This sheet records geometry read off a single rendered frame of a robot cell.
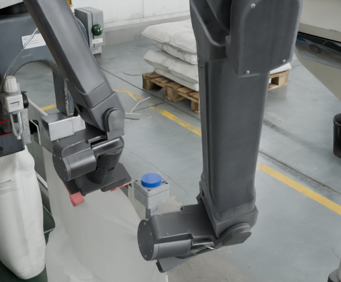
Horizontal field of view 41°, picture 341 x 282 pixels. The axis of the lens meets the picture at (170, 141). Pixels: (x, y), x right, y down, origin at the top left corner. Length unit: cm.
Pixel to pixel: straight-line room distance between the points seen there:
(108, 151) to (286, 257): 172
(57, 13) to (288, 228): 209
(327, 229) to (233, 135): 226
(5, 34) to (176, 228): 66
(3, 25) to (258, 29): 87
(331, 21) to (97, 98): 42
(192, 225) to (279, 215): 208
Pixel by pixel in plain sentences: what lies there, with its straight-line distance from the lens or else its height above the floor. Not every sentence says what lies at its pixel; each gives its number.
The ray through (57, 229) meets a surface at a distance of 121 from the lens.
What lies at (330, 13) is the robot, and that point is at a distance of 86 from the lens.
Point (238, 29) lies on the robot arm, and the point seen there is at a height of 150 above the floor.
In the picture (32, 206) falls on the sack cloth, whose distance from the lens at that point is 164.
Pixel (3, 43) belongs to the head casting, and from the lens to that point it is 111.
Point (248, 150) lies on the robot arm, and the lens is 46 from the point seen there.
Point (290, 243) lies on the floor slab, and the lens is 251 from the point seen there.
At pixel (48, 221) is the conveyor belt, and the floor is 38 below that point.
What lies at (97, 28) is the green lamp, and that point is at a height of 129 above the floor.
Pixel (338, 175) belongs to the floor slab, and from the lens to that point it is 318.
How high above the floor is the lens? 156
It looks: 27 degrees down
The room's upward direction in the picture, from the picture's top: straight up
